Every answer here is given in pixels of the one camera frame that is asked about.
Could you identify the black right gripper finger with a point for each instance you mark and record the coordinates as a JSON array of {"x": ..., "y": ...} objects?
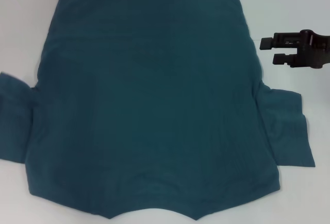
[
  {"x": 282, "y": 59},
  {"x": 281, "y": 41}
]

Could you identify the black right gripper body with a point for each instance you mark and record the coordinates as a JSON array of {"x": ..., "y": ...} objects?
[{"x": 317, "y": 51}]

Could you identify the blue t-shirt with white print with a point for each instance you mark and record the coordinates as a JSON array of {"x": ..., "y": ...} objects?
[{"x": 154, "y": 92}]

